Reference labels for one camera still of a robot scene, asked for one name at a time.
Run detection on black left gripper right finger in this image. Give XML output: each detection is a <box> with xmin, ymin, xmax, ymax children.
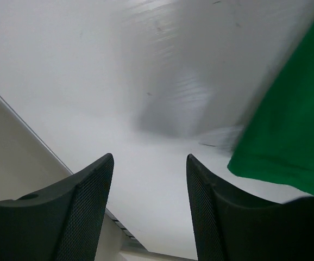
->
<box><xmin>186</xmin><ymin>155</ymin><xmax>314</xmax><ymax>260</ymax></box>

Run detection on green t shirt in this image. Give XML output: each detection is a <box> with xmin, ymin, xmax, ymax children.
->
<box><xmin>228</xmin><ymin>23</ymin><xmax>314</xmax><ymax>195</ymax></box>

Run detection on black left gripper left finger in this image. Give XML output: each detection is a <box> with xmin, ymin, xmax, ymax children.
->
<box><xmin>0</xmin><ymin>153</ymin><xmax>114</xmax><ymax>260</ymax></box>

